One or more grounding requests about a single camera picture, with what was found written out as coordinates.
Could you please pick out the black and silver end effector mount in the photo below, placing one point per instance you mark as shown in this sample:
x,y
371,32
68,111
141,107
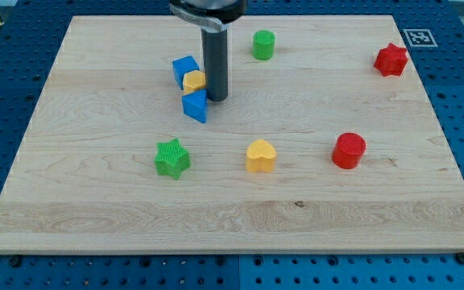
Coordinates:
x,y
210,15

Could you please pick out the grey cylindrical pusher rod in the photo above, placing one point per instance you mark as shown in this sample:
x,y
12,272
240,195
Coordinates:
x,y
215,57

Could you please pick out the yellow hexagon block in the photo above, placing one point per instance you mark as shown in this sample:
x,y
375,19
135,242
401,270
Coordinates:
x,y
193,81

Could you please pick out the yellow heart block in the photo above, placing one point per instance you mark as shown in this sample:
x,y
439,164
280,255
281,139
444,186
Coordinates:
x,y
260,156

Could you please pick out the blue cube block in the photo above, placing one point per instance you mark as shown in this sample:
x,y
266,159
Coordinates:
x,y
182,66

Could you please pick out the green cylinder block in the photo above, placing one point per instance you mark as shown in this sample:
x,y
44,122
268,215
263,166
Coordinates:
x,y
263,45

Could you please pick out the blue triangle block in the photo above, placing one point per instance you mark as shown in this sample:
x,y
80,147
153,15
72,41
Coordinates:
x,y
195,105

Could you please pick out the green star block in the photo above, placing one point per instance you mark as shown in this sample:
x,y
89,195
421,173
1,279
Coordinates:
x,y
171,159

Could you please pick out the wooden board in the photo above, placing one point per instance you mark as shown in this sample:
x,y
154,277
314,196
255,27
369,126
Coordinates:
x,y
84,180

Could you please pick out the red cylinder block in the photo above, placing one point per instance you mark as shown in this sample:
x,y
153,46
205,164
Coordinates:
x,y
348,150

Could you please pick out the red star block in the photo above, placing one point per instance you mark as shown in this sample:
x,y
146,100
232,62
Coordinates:
x,y
391,60

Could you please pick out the white fiducial marker tag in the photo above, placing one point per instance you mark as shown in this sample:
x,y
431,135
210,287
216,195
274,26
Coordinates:
x,y
420,38

